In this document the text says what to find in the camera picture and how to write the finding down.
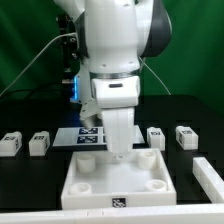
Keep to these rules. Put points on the white L-shaped obstacle fence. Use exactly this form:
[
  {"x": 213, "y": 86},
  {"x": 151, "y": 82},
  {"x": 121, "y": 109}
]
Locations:
[{"x": 213, "y": 213}]

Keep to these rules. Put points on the white square table top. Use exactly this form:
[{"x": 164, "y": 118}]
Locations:
[{"x": 97, "y": 179}]

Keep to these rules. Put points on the white sheet with tags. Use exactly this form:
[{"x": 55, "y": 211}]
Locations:
[{"x": 74, "y": 136}]

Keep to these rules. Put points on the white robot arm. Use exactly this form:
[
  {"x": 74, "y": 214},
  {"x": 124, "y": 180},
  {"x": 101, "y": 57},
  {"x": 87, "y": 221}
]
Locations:
[{"x": 113, "y": 35}]

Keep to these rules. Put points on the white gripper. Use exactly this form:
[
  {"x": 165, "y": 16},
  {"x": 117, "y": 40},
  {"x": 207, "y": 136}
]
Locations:
[{"x": 118, "y": 125}]

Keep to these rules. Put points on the black stand behind robot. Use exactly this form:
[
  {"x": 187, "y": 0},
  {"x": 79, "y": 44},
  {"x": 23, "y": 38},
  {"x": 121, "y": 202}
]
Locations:
[{"x": 70, "y": 54}]

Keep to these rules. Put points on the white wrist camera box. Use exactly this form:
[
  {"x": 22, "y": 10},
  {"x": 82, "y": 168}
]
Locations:
[{"x": 116, "y": 93}]

